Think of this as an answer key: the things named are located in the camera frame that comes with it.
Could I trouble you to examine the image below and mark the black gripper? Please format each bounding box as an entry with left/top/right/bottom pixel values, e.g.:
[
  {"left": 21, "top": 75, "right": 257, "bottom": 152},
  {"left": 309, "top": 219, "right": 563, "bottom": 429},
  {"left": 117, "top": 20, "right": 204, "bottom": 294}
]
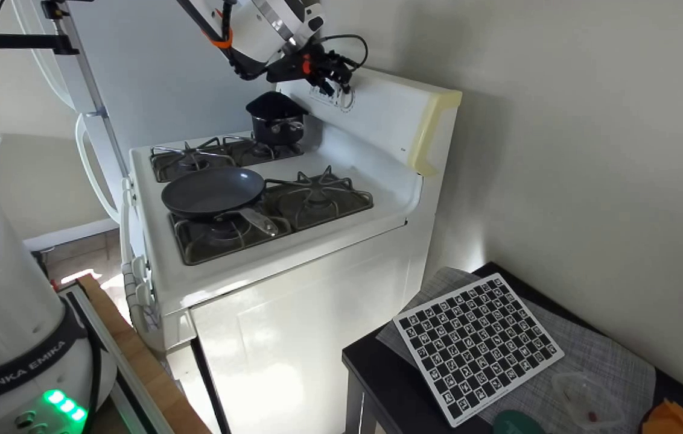
[{"left": 266, "top": 47, "right": 355, "bottom": 96}]

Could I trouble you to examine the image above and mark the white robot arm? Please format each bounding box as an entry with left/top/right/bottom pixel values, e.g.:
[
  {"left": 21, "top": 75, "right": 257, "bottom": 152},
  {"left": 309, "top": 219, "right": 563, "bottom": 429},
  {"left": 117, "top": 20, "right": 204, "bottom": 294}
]
[{"left": 175, "top": 0, "right": 359, "bottom": 96}]

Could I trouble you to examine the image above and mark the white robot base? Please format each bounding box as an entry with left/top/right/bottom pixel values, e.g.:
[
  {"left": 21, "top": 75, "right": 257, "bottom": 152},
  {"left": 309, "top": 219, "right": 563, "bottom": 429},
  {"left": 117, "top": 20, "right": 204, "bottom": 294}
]
[{"left": 0, "top": 211, "right": 116, "bottom": 434}]

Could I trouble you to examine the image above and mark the black pot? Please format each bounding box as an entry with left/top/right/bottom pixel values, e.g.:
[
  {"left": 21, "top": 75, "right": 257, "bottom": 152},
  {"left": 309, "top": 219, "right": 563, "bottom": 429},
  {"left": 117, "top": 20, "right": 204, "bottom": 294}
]
[{"left": 247, "top": 93, "right": 309, "bottom": 149}]

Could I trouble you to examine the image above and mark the front right burner grate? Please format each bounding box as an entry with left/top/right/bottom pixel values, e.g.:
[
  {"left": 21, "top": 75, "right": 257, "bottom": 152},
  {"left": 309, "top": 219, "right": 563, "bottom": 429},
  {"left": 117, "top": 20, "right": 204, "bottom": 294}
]
[{"left": 260, "top": 167, "right": 373, "bottom": 234}]

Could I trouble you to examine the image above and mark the burner grate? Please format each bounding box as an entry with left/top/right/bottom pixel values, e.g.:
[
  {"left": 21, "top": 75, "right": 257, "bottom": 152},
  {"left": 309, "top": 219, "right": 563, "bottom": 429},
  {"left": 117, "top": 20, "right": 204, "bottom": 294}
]
[
  {"left": 260, "top": 167, "right": 373, "bottom": 234},
  {"left": 168, "top": 212, "right": 282, "bottom": 265},
  {"left": 149, "top": 138, "right": 301, "bottom": 183}
]

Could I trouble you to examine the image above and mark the grey-blue frying pan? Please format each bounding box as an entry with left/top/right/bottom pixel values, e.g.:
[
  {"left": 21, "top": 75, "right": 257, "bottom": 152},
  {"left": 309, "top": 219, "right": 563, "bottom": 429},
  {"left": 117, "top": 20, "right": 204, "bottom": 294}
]
[{"left": 161, "top": 170, "right": 279, "bottom": 236}]

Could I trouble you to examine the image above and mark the rear burner grate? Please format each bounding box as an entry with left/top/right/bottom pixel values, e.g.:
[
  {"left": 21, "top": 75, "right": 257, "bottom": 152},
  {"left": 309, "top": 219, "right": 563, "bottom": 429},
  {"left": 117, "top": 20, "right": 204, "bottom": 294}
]
[{"left": 149, "top": 138, "right": 301, "bottom": 183}]

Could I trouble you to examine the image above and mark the front left burner grate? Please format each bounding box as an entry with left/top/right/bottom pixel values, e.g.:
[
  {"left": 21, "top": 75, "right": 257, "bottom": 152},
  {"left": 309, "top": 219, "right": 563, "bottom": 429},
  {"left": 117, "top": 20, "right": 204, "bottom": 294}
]
[{"left": 168, "top": 212, "right": 282, "bottom": 265}]

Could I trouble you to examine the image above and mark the checkered calibration board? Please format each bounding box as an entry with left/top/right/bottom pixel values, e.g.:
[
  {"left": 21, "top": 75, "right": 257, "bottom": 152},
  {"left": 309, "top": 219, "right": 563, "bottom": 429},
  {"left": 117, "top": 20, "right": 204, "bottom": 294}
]
[{"left": 394, "top": 272, "right": 564, "bottom": 428}]

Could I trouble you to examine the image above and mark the black side table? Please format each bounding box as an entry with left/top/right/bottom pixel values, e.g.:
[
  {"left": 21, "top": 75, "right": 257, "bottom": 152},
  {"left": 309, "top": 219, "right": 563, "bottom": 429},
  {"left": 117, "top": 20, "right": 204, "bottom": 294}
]
[{"left": 342, "top": 265, "right": 683, "bottom": 434}]

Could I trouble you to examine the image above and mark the wooden board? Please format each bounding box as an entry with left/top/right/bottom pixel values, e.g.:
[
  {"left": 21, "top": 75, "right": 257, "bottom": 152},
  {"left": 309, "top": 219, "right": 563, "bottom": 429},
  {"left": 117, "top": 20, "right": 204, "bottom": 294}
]
[{"left": 76, "top": 275, "right": 209, "bottom": 434}]

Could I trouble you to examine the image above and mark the teal object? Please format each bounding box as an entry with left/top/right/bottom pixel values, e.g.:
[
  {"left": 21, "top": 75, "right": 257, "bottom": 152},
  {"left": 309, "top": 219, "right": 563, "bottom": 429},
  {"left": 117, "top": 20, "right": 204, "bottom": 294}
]
[{"left": 492, "top": 411, "right": 545, "bottom": 434}]

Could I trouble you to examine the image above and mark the grey woven cloth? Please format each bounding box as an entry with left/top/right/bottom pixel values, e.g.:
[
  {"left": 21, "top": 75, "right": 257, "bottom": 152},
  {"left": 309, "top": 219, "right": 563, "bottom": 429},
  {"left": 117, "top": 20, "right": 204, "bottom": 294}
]
[{"left": 390, "top": 296, "right": 654, "bottom": 434}]

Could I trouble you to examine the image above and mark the orange object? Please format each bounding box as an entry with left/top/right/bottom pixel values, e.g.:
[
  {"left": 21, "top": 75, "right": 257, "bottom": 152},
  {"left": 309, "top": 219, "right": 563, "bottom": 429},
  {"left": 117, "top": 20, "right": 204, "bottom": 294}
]
[{"left": 642, "top": 400, "right": 683, "bottom": 434}]

